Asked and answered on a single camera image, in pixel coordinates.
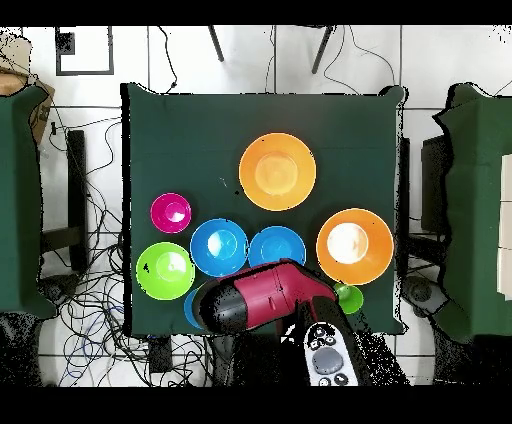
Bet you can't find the small translucent blue bowl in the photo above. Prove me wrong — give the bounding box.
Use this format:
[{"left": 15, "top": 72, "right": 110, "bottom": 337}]
[{"left": 183, "top": 287, "right": 201, "bottom": 329}]

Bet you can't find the black power strip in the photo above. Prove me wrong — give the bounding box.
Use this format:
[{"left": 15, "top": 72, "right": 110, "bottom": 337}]
[{"left": 148, "top": 336, "right": 174, "bottom": 375}]

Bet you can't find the large orange plastic bowl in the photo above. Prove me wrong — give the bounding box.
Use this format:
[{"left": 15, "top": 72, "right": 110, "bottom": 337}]
[
  {"left": 238, "top": 132, "right": 318, "bottom": 212},
  {"left": 315, "top": 207, "right": 395, "bottom": 286}
]

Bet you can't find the black square frame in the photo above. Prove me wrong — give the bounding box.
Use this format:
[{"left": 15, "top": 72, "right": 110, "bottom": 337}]
[{"left": 54, "top": 25, "right": 115, "bottom": 77}]

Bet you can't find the dark green table cloth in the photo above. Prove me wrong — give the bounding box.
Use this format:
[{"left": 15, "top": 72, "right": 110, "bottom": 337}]
[{"left": 120, "top": 82, "right": 409, "bottom": 337}]

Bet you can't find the black floor stand bar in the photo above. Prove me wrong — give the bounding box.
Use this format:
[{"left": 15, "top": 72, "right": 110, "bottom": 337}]
[{"left": 39, "top": 129, "right": 90, "bottom": 273}]

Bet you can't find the large green plastic bowl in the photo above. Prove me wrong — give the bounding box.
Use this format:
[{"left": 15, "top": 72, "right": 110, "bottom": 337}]
[{"left": 135, "top": 241, "right": 196, "bottom": 301}]

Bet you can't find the small pink plastic bowl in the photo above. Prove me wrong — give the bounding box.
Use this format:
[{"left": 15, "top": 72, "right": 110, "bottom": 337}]
[{"left": 150, "top": 192, "right": 193, "bottom": 234}]

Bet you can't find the thin black floor cable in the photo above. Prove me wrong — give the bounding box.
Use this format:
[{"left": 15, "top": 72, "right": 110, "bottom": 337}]
[{"left": 156, "top": 25, "right": 180, "bottom": 92}]

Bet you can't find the black tripod leg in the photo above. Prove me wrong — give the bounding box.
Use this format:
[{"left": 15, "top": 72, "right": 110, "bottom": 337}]
[
  {"left": 310, "top": 25, "right": 336, "bottom": 76},
  {"left": 206, "top": 25, "right": 226, "bottom": 64}
]

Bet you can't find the green plastic cup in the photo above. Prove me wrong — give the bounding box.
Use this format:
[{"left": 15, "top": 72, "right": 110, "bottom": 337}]
[{"left": 334, "top": 282, "right": 365, "bottom": 315}]

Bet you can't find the black stand base with knob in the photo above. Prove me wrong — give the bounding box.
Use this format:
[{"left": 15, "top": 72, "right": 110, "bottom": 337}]
[{"left": 38, "top": 274, "right": 82, "bottom": 306}]

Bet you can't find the brown cardboard box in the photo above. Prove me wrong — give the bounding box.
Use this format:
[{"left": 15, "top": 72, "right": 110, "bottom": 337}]
[{"left": 0, "top": 31, "right": 56, "bottom": 143}]

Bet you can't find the blue plastic bowl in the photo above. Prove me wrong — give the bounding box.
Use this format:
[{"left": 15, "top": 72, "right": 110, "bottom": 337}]
[
  {"left": 189, "top": 218, "right": 249, "bottom": 278},
  {"left": 247, "top": 225, "right": 308, "bottom": 270}
]

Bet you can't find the black box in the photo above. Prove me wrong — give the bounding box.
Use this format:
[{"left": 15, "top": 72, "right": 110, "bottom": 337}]
[{"left": 419, "top": 134, "right": 454, "bottom": 234}]

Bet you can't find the green cloth covered table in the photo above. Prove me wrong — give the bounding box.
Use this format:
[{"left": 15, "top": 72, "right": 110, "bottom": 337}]
[
  {"left": 0, "top": 85, "right": 57, "bottom": 321},
  {"left": 433, "top": 82, "right": 512, "bottom": 341}
]

